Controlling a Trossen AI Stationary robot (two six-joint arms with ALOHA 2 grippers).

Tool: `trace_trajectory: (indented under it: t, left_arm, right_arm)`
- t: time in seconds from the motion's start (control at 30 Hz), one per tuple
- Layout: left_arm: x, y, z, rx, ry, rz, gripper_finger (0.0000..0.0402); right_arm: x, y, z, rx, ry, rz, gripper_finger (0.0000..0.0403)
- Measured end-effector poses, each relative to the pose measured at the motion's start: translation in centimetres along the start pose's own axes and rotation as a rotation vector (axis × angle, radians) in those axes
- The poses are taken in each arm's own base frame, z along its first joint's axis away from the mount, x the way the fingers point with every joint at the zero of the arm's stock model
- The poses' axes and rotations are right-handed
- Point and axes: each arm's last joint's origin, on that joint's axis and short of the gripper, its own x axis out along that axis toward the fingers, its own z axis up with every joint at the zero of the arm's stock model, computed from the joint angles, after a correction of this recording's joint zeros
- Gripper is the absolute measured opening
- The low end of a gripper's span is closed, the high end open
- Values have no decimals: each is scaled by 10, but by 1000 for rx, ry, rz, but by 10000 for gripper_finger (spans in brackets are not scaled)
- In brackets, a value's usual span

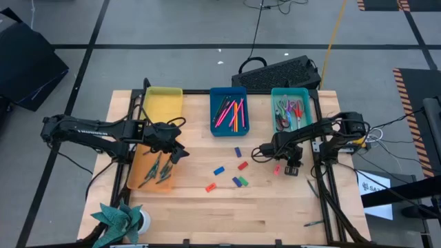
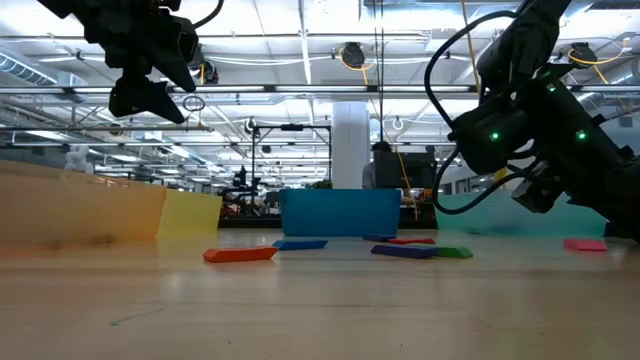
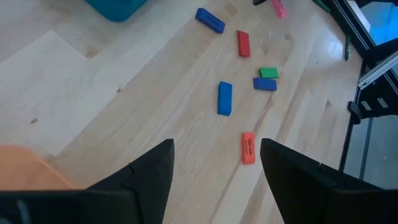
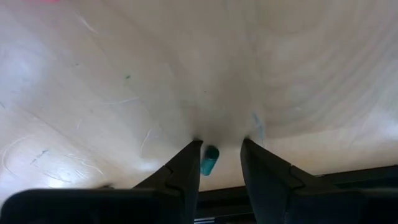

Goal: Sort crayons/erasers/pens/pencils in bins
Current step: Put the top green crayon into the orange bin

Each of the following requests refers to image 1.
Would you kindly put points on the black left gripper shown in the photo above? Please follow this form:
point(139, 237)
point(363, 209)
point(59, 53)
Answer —
point(162, 136)

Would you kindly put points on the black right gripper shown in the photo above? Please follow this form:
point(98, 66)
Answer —
point(289, 151)

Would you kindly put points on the pink eraser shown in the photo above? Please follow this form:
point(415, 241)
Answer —
point(277, 169)

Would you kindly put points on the purple and blue scissors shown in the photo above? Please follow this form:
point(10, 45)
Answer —
point(288, 113)

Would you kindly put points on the blue plastic bin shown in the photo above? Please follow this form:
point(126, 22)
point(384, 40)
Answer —
point(215, 129)

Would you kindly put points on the orange plastic bin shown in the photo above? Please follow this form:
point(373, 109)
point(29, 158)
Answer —
point(138, 172)

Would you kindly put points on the red eraser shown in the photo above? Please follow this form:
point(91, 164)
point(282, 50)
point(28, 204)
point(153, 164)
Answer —
point(243, 165)

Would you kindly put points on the yellow plastic bin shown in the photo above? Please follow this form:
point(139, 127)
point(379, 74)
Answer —
point(162, 103)

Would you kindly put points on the green eraser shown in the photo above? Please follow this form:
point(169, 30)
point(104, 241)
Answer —
point(243, 181)

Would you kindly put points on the short pink pencil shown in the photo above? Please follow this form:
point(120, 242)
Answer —
point(243, 117)

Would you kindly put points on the long pink pencil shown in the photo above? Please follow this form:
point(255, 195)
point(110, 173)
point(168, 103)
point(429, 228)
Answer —
point(224, 114)
point(240, 105)
point(228, 113)

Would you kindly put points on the orange pencil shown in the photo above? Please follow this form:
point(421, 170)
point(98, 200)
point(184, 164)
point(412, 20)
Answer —
point(235, 124)

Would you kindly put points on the navy blue pencil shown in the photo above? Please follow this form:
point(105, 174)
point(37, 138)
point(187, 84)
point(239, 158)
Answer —
point(224, 107)

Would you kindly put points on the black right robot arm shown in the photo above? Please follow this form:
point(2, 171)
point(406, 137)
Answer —
point(310, 131)

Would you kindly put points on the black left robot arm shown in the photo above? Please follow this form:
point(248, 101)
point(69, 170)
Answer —
point(86, 129)

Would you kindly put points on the orange eraser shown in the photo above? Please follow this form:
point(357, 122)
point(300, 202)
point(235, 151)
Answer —
point(210, 187)

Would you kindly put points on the teal plastic bin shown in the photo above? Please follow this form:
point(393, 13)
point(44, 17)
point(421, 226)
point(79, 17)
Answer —
point(306, 103)

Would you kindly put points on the white plant pot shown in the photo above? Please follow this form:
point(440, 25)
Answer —
point(146, 222)

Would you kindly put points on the black perforated case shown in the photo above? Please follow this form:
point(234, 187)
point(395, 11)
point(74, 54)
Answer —
point(275, 74)

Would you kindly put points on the white paper sign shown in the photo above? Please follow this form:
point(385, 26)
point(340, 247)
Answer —
point(373, 187)

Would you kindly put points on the teal fabric plant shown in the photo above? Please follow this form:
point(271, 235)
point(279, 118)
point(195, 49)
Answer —
point(117, 224)

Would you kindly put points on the black desk beam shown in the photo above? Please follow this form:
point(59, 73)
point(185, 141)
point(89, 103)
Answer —
point(396, 193)

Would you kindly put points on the black stand base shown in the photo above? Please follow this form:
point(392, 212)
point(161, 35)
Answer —
point(418, 211)

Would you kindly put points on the grey padded bar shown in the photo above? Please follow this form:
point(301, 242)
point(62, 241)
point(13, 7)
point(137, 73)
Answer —
point(432, 120)

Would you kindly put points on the black hazard-striped floor mat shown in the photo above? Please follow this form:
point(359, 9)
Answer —
point(418, 82)
point(382, 4)

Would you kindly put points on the large black box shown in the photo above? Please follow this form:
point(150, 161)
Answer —
point(27, 65)

